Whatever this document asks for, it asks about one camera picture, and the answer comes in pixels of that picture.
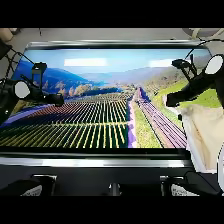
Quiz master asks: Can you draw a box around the white garment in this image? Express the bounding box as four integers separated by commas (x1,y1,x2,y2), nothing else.
161,94,218,175

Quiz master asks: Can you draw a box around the cream shirt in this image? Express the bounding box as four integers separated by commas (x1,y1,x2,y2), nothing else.
181,104,224,171

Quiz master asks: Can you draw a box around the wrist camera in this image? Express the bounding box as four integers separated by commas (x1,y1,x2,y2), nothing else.
171,54,198,82
30,61,48,92

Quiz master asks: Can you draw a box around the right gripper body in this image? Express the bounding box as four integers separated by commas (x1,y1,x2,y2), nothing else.
165,84,193,108

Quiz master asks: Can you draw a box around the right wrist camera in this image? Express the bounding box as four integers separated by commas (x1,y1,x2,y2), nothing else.
171,54,198,82

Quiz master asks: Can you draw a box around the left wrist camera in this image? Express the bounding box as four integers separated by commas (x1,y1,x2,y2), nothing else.
30,61,48,92

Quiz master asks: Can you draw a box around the silver frame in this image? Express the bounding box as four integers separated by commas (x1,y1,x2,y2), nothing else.
0,39,224,197

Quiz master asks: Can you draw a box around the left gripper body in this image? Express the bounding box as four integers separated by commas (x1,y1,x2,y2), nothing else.
44,92,66,108

